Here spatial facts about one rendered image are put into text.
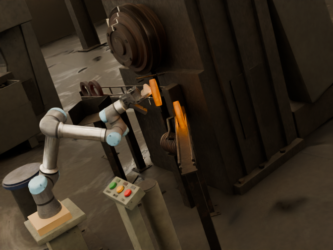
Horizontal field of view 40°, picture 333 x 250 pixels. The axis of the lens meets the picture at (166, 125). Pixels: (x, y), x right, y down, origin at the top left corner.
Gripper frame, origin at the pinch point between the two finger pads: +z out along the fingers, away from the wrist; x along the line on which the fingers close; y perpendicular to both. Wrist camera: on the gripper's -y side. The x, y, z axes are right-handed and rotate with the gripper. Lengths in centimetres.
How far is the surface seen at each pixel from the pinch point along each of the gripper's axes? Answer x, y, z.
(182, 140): -25.5, -25.0, 1.0
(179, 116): -7.9, -19.2, 4.4
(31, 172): 48, -18, -117
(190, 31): 17.4, 13.3, 33.9
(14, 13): 273, 82, -126
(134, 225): -56, -39, -39
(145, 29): 29.6, 26.7, 11.5
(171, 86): 26.6, -11.6, 5.9
